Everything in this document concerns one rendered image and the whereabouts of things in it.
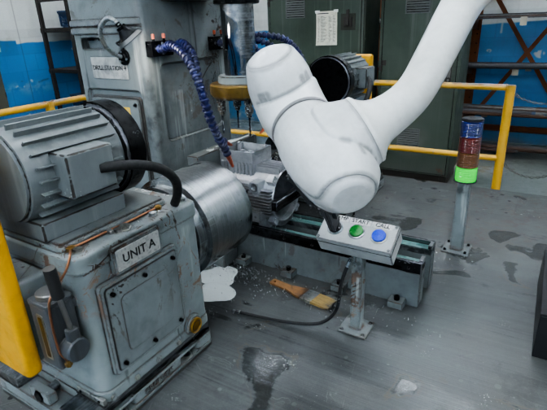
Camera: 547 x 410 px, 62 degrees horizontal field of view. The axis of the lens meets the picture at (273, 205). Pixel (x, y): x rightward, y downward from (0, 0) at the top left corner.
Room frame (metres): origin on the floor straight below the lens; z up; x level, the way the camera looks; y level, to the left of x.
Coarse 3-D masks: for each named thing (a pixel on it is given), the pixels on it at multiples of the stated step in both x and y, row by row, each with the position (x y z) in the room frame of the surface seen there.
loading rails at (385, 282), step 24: (312, 216) 1.28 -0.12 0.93; (264, 240) 1.22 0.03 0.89; (288, 240) 1.17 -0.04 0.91; (312, 240) 1.13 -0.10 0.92; (408, 240) 1.12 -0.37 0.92; (432, 240) 1.09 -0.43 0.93; (264, 264) 1.22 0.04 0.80; (288, 264) 1.18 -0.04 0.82; (312, 264) 1.13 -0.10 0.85; (336, 264) 1.09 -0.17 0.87; (384, 264) 1.02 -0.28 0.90; (408, 264) 0.99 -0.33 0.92; (432, 264) 1.08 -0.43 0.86; (336, 288) 1.06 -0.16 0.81; (384, 288) 1.02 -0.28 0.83; (408, 288) 0.99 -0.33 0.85
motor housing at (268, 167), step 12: (264, 168) 1.25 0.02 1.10; (276, 168) 1.24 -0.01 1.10; (240, 180) 1.26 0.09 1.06; (264, 192) 1.21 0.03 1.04; (276, 192) 1.36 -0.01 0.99; (252, 204) 1.21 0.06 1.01; (264, 204) 1.19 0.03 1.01; (288, 204) 1.31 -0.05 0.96; (276, 216) 1.20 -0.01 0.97; (288, 216) 1.26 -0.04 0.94
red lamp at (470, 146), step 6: (462, 138) 1.26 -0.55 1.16; (468, 138) 1.25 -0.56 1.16; (474, 138) 1.25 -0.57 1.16; (480, 138) 1.25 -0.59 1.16; (462, 144) 1.26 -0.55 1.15; (468, 144) 1.25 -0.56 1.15; (474, 144) 1.24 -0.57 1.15; (480, 144) 1.26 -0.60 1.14; (462, 150) 1.26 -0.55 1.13; (468, 150) 1.25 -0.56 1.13; (474, 150) 1.25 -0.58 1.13
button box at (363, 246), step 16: (352, 224) 0.91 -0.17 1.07; (368, 224) 0.89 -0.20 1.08; (384, 224) 0.88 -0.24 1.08; (320, 240) 0.91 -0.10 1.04; (336, 240) 0.88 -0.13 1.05; (352, 240) 0.87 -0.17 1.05; (368, 240) 0.86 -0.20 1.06; (384, 240) 0.84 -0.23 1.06; (400, 240) 0.87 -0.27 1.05; (368, 256) 0.86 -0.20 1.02; (384, 256) 0.83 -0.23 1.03
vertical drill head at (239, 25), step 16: (224, 16) 1.30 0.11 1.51; (240, 16) 1.29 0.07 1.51; (224, 32) 1.31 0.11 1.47; (240, 32) 1.29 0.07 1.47; (224, 48) 1.31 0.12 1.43; (240, 48) 1.29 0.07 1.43; (224, 64) 1.32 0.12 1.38; (240, 64) 1.29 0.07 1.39; (224, 80) 1.29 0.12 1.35; (240, 80) 1.27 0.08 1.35; (224, 96) 1.25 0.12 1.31; (240, 96) 1.24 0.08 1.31; (224, 112) 1.32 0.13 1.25; (224, 128) 1.33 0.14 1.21
